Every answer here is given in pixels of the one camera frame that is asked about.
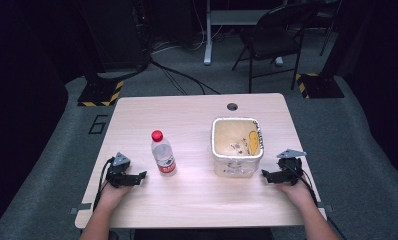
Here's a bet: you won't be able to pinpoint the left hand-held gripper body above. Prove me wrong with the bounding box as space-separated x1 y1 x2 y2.
105 152 135 189

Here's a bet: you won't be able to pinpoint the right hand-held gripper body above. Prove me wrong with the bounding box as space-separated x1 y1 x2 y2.
275 148 308 187

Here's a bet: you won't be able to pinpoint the clear water bottle red cap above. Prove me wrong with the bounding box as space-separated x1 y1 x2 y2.
150 129 177 177

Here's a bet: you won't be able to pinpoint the white plastic bin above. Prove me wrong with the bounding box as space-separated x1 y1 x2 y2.
210 116 265 178

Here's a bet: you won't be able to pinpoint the person's left hand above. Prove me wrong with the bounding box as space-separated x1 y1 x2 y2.
99 182 135 210

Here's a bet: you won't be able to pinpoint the person's right hand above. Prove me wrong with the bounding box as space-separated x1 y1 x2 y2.
274 179 314 210

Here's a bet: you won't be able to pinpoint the black stand base hazard stripes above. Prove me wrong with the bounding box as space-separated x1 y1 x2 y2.
295 72 345 100
77 79 125 108

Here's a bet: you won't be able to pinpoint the black folding chair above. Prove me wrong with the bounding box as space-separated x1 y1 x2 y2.
231 2 322 94

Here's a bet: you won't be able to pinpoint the black equipment cabinet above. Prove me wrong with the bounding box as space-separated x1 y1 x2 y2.
76 0 152 73

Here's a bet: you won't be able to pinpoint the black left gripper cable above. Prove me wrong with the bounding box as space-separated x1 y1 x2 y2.
92 156 117 213

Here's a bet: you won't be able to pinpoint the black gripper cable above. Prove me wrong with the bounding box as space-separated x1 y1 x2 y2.
92 156 117 213
283 162 349 240

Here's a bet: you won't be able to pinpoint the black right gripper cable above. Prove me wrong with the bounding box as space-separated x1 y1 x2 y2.
283 162 349 240

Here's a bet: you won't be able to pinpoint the thick black floor cable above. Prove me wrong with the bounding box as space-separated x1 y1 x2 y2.
149 55 221 96

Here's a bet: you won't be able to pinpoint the white desk frame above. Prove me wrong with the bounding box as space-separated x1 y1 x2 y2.
203 0 285 66

